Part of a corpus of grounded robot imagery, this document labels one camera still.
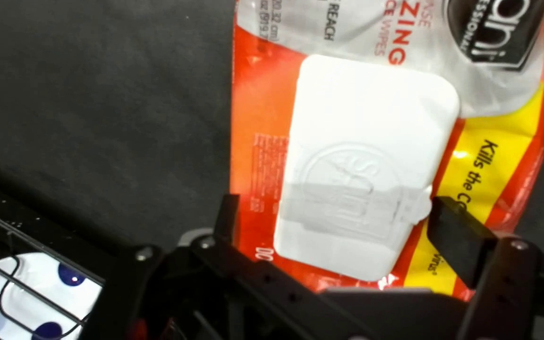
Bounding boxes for black dish rack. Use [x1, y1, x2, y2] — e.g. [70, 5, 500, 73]
[0, 181, 136, 340]

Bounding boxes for white plate blue dots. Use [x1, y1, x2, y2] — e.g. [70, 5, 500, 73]
[0, 251, 105, 340]

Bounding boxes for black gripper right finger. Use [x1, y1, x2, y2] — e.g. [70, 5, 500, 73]
[425, 194, 544, 340]

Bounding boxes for orange chip bag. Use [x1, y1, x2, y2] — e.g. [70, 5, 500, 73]
[230, 0, 544, 304]

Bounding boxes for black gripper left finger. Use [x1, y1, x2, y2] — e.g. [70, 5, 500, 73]
[79, 192, 325, 340]

